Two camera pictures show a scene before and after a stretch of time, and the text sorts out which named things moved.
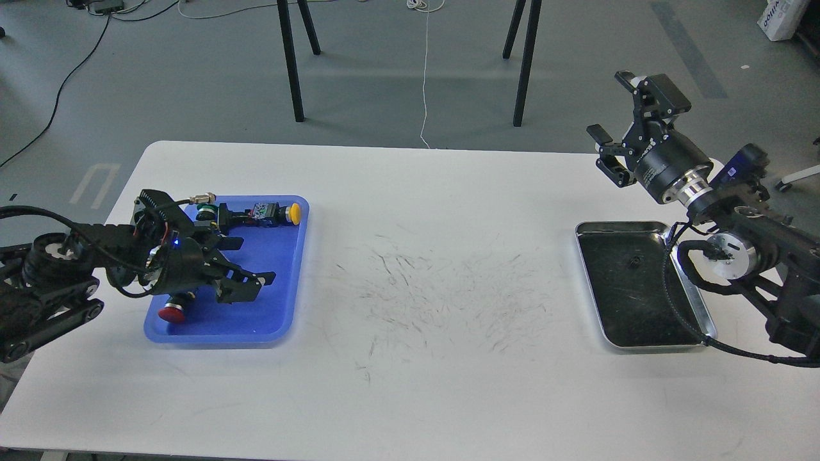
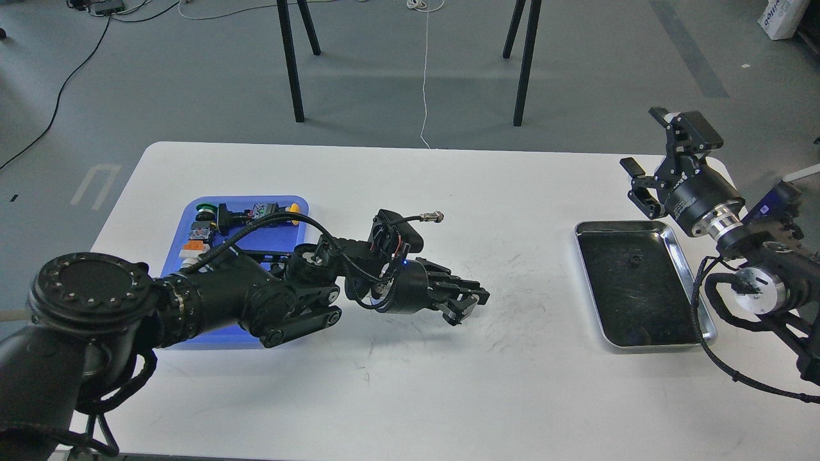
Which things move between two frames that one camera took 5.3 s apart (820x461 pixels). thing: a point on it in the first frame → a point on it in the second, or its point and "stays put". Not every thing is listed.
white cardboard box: x=779 y=18 stays put
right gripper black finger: x=614 y=158 → x=639 y=194
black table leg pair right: x=528 y=55 stays put
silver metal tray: x=624 y=262 stays put
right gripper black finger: x=657 y=102 → x=689 y=138
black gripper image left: x=181 y=264 → x=414 y=294
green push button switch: x=207 y=212 stays put
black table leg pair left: x=286 y=25 stays put
